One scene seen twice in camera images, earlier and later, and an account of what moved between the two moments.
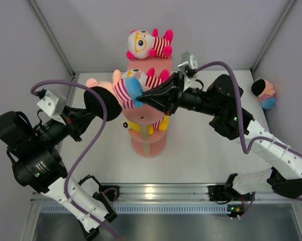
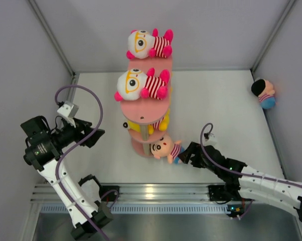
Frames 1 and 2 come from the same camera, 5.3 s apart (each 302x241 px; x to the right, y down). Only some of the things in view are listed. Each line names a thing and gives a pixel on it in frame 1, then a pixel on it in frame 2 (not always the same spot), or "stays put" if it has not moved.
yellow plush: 161,125 stays put
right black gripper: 173,87 → 194,147
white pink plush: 142,44 stays put
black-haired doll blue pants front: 123,92 → 165,146
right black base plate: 218,193 stays put
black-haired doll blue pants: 264,89 stays put
